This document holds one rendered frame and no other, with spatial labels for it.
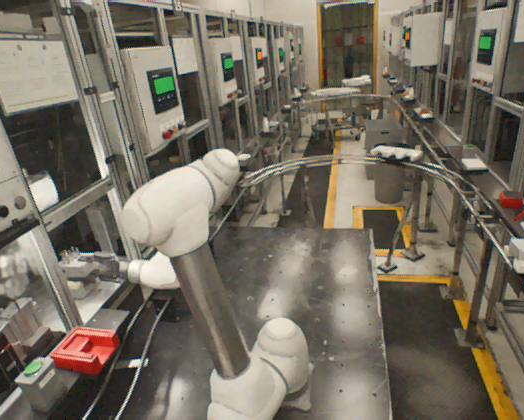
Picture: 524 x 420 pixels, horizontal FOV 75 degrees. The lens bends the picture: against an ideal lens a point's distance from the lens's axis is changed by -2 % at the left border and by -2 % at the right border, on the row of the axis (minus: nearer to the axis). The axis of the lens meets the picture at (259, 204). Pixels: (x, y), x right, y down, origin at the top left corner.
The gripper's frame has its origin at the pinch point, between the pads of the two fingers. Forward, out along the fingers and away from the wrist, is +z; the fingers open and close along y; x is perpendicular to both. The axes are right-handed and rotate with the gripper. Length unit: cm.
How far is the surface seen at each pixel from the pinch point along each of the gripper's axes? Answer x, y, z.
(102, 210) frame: -26.5, 10.5, 9.4
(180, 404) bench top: 28, -32, -48
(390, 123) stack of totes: -410, -32, -157
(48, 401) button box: 49, -8, -22
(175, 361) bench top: 11, -33, -38
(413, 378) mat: -49, -92, -142
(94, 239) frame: -24.5, -4.5, 16.4
